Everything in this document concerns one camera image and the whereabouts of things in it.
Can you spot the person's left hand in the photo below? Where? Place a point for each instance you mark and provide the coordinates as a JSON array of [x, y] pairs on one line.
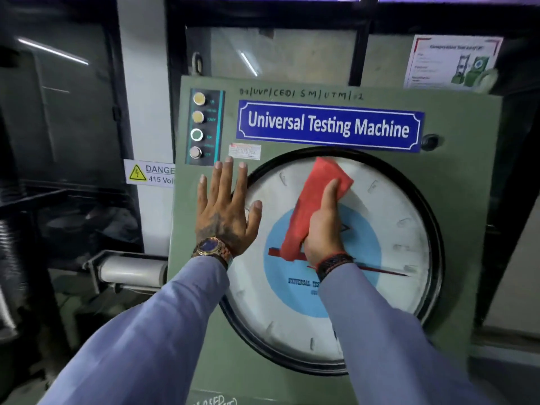
[[221, 215]]

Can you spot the person's right hand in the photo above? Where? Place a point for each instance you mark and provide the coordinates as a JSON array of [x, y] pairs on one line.
[[322, 231]]

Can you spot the person's left little finger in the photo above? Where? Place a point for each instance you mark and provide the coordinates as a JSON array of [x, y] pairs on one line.
[[202, 191]]

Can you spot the person's right thumb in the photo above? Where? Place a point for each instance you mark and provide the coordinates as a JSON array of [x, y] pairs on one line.
[[331, 196]]

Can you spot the person's left middle finger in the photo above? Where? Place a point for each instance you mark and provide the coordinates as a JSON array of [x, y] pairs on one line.
[[227, 179]]

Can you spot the person's left thumb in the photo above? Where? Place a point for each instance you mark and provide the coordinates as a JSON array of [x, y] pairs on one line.
[[255, 219]]

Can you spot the red cleaning cloth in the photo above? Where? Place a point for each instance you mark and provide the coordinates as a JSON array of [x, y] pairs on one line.
[[314, 202]]

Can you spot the person's right forearm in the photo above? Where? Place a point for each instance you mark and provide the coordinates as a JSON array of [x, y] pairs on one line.
[[388, 337]]

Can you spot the person's left forearm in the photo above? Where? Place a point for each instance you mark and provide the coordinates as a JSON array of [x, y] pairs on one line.
[[143, 337]]

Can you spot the small red white sticker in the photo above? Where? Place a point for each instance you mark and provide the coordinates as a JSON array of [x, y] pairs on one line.
[[244, 150]]

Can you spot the grey push button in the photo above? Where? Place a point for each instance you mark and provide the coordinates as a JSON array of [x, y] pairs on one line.
[[195, 152]]

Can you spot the gold wristwatch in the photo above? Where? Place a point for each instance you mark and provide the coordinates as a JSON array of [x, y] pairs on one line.
[[213, 247]]

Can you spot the green ringed push button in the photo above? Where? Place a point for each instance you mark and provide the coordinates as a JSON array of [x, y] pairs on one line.
[[197, 134]]

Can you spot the yellow danger warning sign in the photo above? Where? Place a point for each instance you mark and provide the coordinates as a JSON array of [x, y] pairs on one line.
[[149, 172]]

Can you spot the black push button panel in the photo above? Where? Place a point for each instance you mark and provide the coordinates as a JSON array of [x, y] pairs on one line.
[[205, 127]]

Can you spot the round white dial gauge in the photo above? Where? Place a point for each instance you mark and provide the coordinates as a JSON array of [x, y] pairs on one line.
[[379, 231]]

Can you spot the yellow push button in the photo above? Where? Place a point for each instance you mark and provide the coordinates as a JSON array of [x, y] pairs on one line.
[[199, 98], [198, 117]]

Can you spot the blue machine nameplate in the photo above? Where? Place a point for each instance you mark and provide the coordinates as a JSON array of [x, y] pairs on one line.
[[329, 125]]

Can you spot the red dial pointer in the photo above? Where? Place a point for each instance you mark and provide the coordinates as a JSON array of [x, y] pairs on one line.
[[379, 270]]

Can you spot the white cylinder roller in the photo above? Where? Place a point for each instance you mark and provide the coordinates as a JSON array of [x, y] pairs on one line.
[[133, 272]]

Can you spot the black round knob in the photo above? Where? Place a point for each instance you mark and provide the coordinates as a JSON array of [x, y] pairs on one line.
[[430, 142]]

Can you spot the green machine control cabinet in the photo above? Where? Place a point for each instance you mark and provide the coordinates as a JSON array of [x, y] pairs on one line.
[[455, 198]]

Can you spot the white instruction poster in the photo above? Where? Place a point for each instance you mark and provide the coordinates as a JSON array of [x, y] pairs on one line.
[[451, 63]]

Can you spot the black machine frame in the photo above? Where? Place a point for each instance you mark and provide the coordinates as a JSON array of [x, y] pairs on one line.
[[12, 231]]

